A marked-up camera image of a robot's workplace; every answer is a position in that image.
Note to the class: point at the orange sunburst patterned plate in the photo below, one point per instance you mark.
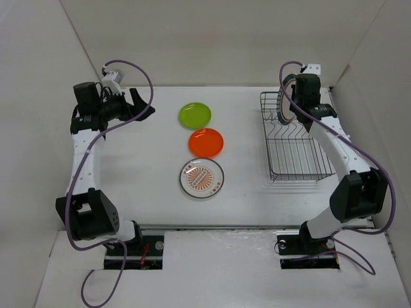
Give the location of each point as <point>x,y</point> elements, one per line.
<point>201,178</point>

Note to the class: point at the black wire dish rack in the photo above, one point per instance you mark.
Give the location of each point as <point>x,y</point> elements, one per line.
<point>292,153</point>

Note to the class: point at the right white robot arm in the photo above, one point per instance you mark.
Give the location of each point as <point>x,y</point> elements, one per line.
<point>362,186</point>

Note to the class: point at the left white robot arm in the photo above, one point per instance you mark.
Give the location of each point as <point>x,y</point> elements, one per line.
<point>85,210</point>

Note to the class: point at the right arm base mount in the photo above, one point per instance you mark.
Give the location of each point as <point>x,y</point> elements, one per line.
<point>296,254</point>

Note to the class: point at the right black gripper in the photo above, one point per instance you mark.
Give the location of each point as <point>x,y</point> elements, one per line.
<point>293,94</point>

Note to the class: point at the lime green plate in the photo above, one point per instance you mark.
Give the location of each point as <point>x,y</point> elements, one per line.
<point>194,115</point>

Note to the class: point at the green rimmed white plate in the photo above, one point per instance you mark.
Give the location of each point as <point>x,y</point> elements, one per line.
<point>284,114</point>

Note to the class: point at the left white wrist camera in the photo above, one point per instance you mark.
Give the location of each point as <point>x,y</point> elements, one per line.
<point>112,79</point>

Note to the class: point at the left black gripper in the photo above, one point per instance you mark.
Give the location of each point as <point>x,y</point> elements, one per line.
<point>129,110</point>

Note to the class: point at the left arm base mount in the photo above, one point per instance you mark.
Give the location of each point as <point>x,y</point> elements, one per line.
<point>145,256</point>

